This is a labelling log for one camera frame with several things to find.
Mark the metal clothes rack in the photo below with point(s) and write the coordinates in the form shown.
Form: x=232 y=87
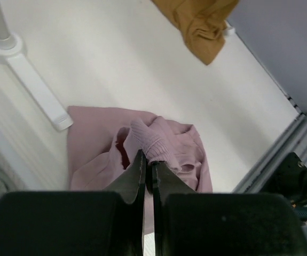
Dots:
x=115 y=54

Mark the pink mauve tank top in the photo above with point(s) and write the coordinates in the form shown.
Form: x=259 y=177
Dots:
x=103 y=142

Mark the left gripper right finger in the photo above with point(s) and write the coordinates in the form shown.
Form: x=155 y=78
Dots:
x=190 y=223

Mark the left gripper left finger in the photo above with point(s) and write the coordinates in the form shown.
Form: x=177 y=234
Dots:
x=106 y=222

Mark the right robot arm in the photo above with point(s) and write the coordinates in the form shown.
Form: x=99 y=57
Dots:
x=289 y=180

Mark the mustard brown tank top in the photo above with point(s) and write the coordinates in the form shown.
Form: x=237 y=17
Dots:
x=201 y=23

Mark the white plastic basket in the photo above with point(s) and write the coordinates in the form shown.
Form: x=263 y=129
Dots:
x=32 y=160

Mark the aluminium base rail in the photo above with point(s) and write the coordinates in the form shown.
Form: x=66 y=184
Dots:
x=292 y=140

